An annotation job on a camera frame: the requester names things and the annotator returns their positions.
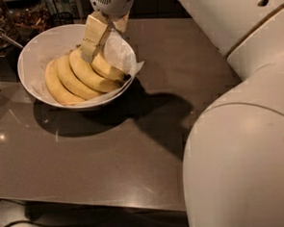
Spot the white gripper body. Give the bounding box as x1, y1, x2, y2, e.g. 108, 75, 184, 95
90, 0, 134, 21

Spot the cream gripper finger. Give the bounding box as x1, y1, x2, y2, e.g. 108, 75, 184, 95
114, 14, 129, 33
80, 12, 110, 63

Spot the yellow banana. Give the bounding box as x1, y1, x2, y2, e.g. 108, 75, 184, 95
56, 55, 101, 100
90, 51, 128, 82
45, 60, 85, 106
69, 49, 121, 92

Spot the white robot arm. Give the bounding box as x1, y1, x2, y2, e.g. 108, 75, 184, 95
178, 0, 284, 227

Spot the white ceramic bowl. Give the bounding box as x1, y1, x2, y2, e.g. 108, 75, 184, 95
14, 19, 141, 115

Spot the white paper liner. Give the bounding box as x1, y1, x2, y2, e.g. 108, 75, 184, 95
26, 26, 148, 111

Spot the glass jar with dried snacks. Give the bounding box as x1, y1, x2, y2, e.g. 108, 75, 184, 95
0, 0, 51, 50

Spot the metal serving spoon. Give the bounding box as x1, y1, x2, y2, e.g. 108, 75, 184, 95
0, 29, 23, 50

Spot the black wire basket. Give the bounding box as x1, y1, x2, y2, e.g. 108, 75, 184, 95
51, 12, 74, 26

